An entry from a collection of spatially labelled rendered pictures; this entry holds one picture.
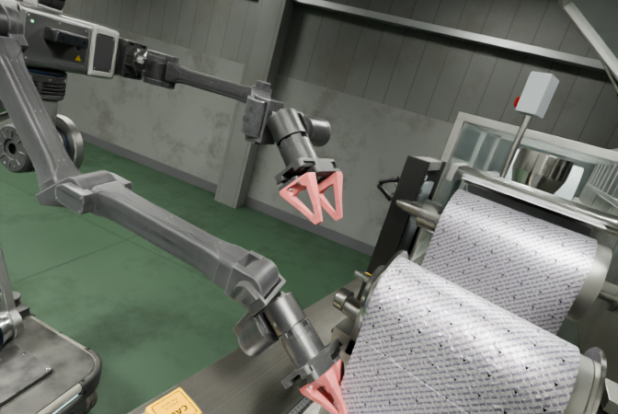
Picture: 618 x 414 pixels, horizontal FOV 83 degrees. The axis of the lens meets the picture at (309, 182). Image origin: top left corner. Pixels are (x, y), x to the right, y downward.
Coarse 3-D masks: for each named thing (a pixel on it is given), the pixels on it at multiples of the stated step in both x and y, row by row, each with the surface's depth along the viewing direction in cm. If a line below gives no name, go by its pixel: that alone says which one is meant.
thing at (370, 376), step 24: (360, 360) 51; (384, 360) 49; (360, 384) 51; (384, 384) 49; (408, 384) 47; (360, 408) 52; (384, 408) 49; (408, 408) 47; (432, 408) 46; (456, 408) 44
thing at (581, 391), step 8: (584, 360) 41; (584, 368) 40; (592, 368) 40; (584, 376) 39; (592, 376) 39; (576, 384) 39; (584, 384) 39; (592, 384) 39; (576, 392) 38; (584, 392) 38; (568, 400) 38; (576, 400) 38; (584, 400) 38; (568, 408) 38; (576, 408) 38; (584, 408) 38
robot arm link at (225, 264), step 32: (64, 192) 63; (96, 192) 64; (128, 192) 66; (128, 224) 64; (160, 224) 61; (192, 224) 64; (192, 256) 60; (224, 256) 58; (256, 256) 61; (224, 288) 59; (256, 288) 56
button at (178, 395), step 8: (176, 392) 65; (184, 392) 66; (160, 400) 63; (168, 400) 63; (176, 400) 64; (184, 400) 64; (152, 408) 61; (160, 408) 62; (168, 408) 62; (176, 408) 62; (184, 408) 63; (192, 408) 63
